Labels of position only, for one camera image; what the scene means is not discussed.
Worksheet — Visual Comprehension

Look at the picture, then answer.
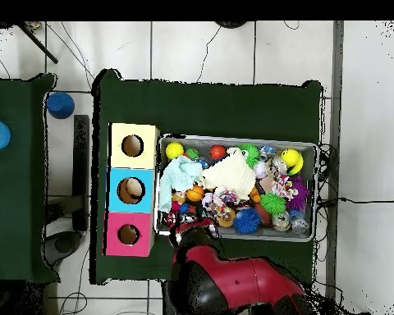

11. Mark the black red crushed soda can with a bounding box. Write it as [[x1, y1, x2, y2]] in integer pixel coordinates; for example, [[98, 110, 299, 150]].
[[164, 209, 181, 228]]

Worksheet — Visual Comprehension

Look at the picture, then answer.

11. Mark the colourful paper wad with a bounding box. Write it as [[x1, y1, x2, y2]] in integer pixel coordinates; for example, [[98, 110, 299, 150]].
[[201, 186, 239, 217]]

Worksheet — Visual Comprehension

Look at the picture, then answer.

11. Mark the silver crushed soda can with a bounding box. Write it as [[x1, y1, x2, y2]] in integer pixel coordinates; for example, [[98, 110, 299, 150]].
[[271, 211, 291, 232]]

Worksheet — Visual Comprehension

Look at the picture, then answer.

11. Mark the wooden box with three holes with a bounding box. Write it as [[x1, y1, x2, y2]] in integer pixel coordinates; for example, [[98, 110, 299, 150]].
[[103, 122, 161, 258]]

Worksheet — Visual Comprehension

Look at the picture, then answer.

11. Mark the blue spiky ball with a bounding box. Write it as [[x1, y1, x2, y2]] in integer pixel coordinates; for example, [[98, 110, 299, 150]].
[[232, 207, 262, 235]]

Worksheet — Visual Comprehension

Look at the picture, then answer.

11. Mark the mint green cloth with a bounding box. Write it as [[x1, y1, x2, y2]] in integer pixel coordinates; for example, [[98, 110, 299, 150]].
[[157, 155, 204, 214]]

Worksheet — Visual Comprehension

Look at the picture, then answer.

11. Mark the cream waffle cloth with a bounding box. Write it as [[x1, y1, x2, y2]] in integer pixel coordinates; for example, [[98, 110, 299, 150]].
[[201, 152, 257, 201]]

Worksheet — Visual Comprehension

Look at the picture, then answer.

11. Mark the red orange ball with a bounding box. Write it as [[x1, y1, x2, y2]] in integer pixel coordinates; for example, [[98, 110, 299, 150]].
[[209, 144, 227, 161]]

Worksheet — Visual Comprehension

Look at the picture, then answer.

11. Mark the plain yellow ball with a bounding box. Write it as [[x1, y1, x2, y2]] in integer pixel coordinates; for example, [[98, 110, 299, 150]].
[[164, 141, 185, 161]]

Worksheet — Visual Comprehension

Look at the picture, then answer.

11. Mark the green furry toy with eyes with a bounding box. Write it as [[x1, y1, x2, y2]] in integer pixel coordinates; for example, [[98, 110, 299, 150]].
[[237, 143, 261, 170]]

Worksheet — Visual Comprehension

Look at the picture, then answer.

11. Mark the purple spiky monster toy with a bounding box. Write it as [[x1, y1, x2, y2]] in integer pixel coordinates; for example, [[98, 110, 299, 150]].
[[286, 176, 311, 211]]

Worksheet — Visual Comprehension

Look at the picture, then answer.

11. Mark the yellow smiley ball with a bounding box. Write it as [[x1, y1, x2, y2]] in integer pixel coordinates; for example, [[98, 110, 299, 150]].
[[280, 148, 305, 176]]

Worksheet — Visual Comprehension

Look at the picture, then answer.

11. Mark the black upright panel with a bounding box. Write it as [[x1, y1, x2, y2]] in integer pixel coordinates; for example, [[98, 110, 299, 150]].
[[71, 114, 90, 232]]

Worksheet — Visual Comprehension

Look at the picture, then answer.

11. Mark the dark stand base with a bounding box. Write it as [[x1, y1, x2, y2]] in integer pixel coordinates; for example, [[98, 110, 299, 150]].
[[42, 229, 85, 267]]

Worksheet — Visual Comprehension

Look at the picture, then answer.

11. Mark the dark green side table cloth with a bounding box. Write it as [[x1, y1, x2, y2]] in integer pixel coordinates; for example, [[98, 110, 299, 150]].
[[0, 73, 60, 283]]

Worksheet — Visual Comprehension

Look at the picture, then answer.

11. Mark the blue plastic cup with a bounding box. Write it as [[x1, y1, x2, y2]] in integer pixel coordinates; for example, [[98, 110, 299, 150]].
[[46, 91, 76, 120]]

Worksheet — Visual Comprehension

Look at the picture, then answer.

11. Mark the black round base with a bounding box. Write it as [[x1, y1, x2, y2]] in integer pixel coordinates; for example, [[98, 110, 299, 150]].
[[214, 21, 247, 30]]

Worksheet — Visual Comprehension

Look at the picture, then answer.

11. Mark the black tripod leg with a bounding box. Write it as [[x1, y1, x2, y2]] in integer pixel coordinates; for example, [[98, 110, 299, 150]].
[[17, 22, 59, 64]]

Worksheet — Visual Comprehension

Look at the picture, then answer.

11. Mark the silver wire mesh bin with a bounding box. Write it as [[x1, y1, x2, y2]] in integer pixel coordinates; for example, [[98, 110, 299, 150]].
[[153, 132, 319, 244]]

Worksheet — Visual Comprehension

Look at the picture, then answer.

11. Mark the black power cable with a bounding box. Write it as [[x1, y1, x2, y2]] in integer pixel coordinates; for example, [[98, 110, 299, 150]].
[[316, 195, 394, 207]]

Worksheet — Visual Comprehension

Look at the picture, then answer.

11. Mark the thin black floor cable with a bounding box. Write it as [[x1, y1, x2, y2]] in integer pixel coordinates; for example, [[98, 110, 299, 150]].
[[195, 25, 222, 83]]

